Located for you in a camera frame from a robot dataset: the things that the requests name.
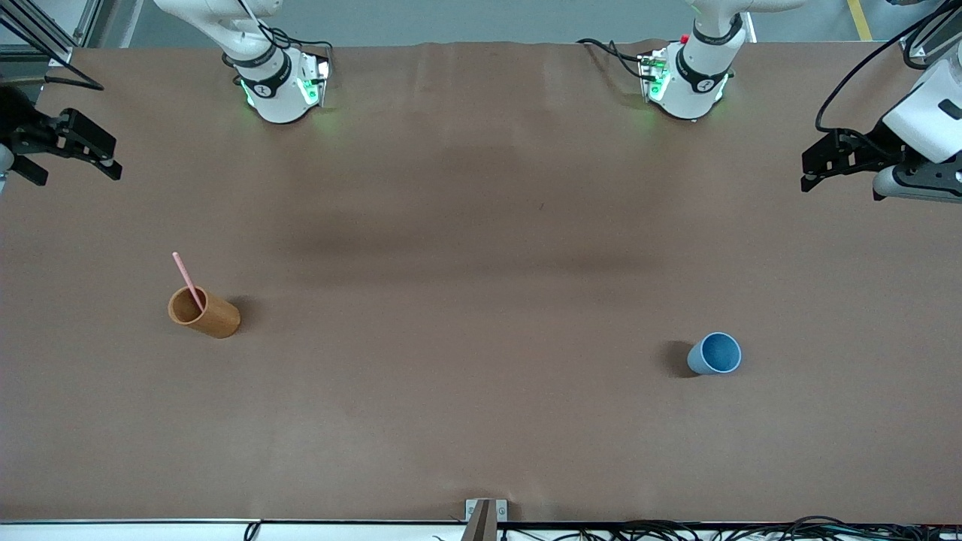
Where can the blue cup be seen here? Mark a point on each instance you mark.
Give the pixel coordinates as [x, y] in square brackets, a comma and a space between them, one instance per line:
[714, 353]

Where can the silver metal bracket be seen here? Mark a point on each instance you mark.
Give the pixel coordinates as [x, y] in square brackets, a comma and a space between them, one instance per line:
[501, 511]

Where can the pink chopstick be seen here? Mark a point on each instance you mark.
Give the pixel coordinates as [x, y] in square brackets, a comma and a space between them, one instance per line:
[184, 274]

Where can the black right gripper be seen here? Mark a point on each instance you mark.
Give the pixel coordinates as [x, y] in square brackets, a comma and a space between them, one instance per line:
[16, 120]

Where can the brown wooden cup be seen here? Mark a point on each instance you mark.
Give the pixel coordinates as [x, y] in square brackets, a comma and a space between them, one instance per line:
[218, 319]

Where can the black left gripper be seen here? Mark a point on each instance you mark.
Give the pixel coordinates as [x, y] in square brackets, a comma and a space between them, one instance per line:
[876, 145]

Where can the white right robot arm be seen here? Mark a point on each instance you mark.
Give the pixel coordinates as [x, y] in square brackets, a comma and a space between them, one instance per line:
[274, 90]

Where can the brown table mat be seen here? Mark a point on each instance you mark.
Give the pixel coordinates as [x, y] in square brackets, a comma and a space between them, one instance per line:
[451, 413]

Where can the silver aluminium frame profile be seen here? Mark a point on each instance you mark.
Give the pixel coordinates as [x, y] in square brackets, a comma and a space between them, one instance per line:
[913, 49]
[83, 22]

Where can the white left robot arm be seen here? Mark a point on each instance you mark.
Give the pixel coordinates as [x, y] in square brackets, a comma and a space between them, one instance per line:
[695, 75]

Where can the dark camera mount pole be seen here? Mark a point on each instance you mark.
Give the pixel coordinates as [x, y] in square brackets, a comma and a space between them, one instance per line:
[481, 530]

